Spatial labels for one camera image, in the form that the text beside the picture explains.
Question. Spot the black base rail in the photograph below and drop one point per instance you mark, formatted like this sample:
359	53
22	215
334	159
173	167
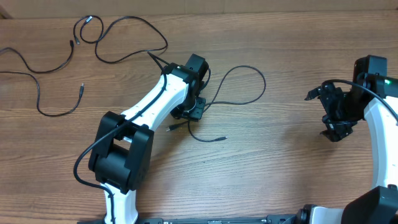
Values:
242	220

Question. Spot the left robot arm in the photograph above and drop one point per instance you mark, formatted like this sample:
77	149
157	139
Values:
120	155

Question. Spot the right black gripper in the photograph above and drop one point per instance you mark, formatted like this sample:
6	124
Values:
326	95

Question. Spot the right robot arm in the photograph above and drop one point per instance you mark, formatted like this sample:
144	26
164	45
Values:
373	98

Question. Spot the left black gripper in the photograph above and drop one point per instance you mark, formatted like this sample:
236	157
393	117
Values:
196	114

